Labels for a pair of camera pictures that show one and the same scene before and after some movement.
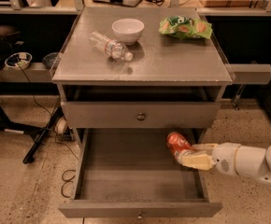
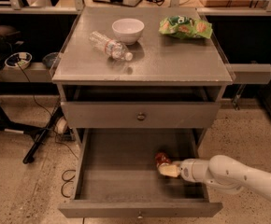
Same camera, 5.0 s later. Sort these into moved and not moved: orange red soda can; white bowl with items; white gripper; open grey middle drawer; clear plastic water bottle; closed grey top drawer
Moved: orange red soda can; white gripper
Not moved: white bowl with items; open grey middle drawer; closed grey top drawer; clear plastic water bottle
